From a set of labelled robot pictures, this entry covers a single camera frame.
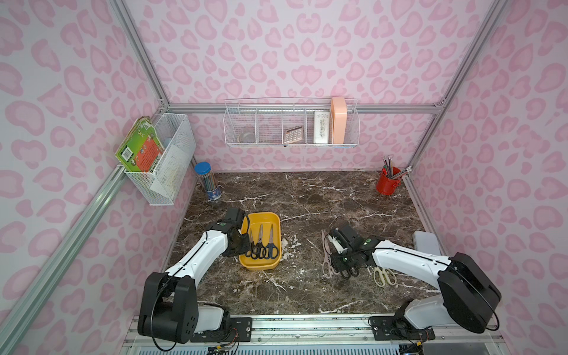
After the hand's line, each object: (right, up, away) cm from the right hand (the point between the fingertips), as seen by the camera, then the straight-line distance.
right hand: (335, 261), depth 87 cm
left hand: (-36, +6, +1) cm, 37 cm away
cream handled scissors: (+17, -5, -3) cm, 18 cm away
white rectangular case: (+42, +5, +10) cm, 43 cm away
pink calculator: (-16, +51, +8) cm, 54 cm away
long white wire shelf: (-17, +58, +12) cm, 62 cm away
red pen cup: (+30, +30, +23) cm, 48 cm away
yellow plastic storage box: (-28, +15, +11) cm, 34 cm away
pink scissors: (-3, -3, -1) cm, 5 cm away
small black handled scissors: (-30, +3, +4) cm, 30 cm away
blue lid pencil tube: (-54, +27, +17) cm, 63 cm away
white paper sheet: (-63, +35, -3) cm, 72 cm away
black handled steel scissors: (-25, +3, +5) cm, 26 cm away
